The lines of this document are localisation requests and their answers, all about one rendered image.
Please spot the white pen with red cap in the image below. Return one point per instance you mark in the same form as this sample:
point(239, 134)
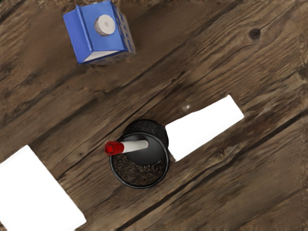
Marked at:
point(130, 145)

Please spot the black mesh pen holder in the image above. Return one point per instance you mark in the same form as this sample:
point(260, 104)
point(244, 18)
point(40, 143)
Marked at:
point(142, 172)

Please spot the blue carton with white cap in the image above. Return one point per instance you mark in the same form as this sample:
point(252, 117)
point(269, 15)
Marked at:
point(81, 36)

